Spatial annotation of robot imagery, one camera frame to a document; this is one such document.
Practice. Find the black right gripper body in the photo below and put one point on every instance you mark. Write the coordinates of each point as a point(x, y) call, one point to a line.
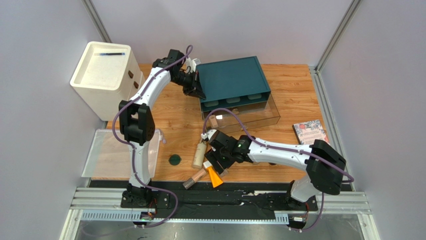
point(217, 161)

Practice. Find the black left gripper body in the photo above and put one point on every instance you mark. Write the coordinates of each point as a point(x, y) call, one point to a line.
point(187, 81)

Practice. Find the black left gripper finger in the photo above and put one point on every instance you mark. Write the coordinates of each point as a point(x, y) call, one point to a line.
point(198, 90)
point(190, 92)

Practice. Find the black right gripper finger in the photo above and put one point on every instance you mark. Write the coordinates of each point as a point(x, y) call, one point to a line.
point(214, 158)
point(227, 162)

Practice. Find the cream lotion bottle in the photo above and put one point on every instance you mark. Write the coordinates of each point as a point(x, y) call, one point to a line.
point(199, 155)

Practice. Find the orange tube white cap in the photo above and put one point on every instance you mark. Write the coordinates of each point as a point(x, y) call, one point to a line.
point(213, 175)

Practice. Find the clear acrylic drawer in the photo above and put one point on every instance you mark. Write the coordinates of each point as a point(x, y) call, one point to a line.
point(254, 115)

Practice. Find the pink foundation tube silver cap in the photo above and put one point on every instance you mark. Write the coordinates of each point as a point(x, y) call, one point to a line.
point(194, 179)

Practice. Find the clear bottle blue liquid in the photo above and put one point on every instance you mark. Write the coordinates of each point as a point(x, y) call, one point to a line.
point(224, 173)

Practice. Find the rose gold foundation bottle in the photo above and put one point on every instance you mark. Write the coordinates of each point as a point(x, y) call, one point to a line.
point(213, 121)

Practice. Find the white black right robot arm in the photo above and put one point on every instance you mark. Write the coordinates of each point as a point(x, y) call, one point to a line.
point(323, 165)

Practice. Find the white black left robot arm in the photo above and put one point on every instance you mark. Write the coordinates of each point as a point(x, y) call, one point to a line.
point(136, 122)

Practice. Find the dark green round compact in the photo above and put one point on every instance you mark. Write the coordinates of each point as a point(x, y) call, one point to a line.
point(174, 160)

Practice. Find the teal drawer organizer box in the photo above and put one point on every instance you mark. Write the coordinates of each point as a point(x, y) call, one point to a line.
point(235, 83)

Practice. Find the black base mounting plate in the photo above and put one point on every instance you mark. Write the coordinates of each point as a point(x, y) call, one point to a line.
point(274, 201)

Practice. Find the white storage cabinet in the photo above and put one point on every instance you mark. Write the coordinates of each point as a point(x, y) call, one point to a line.
point(107, 74)

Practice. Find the floral pink palette box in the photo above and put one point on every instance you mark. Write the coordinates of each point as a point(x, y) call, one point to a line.
point(309, 131)

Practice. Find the clear plastic zip pouch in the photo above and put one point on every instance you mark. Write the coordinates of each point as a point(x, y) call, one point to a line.
point(108, 159)

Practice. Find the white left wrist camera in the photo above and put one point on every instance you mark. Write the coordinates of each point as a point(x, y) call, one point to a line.
point(191, 64)

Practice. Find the aluminium rail frame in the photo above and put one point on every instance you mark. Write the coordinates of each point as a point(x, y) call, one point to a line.
point(103, 204)

